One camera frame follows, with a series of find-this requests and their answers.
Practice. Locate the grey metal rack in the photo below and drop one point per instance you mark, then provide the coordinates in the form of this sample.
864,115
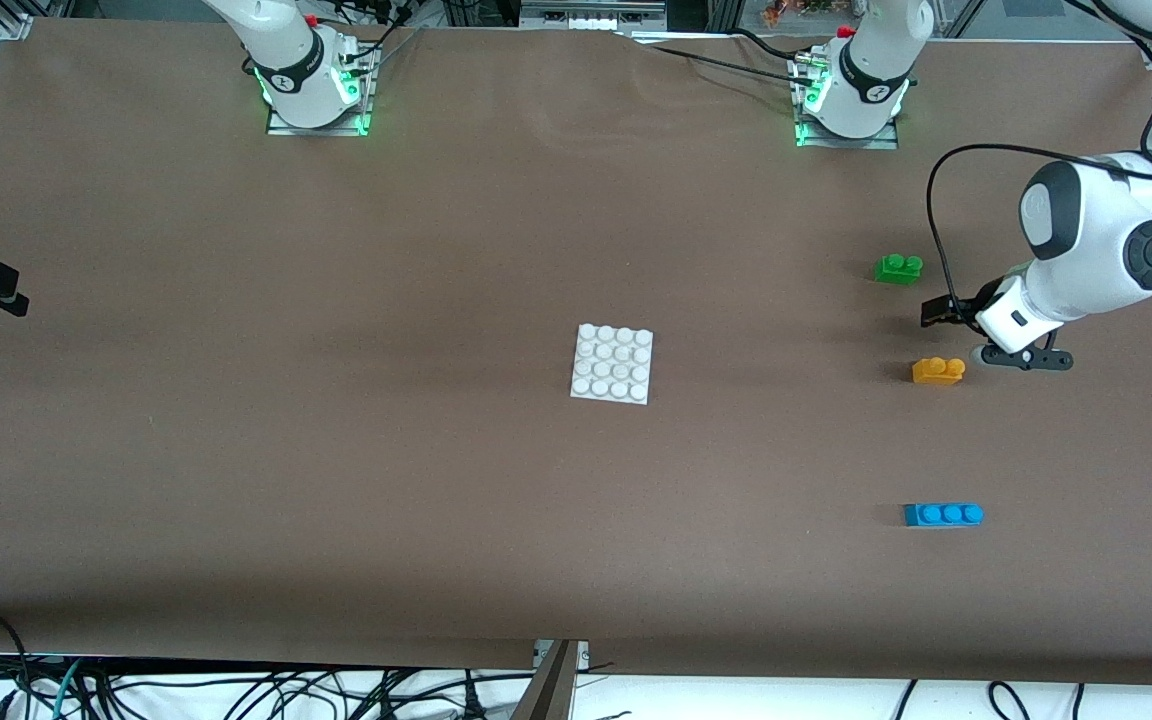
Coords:
586,18

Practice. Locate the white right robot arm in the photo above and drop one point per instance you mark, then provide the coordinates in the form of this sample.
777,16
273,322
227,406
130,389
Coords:
286,60

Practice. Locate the white studded base plate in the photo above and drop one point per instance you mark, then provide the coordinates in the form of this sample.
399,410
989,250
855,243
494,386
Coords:
612,365

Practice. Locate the dark metal beam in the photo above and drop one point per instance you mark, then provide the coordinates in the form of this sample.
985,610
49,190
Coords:
546,695

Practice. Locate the aluminium frame corner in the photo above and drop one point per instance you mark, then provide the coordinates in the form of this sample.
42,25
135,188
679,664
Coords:
14,25

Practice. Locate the brown table cover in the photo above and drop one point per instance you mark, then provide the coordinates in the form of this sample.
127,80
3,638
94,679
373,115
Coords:
536,250

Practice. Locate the yellow two-stud block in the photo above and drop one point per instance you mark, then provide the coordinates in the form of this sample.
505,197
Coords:
936,374

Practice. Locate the green two-stud block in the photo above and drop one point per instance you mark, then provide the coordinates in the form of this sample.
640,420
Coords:
896,270

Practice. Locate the silver table edge bracket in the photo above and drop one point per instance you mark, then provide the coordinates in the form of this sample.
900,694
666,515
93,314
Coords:
581,655

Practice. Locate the blue three-stud block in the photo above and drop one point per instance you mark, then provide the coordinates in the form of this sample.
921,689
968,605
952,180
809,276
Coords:
941,516

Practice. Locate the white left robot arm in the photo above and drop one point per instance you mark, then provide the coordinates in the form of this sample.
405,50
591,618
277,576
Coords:
1086,260

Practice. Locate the orange red clutter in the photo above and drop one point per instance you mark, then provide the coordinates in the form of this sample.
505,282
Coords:
781,12

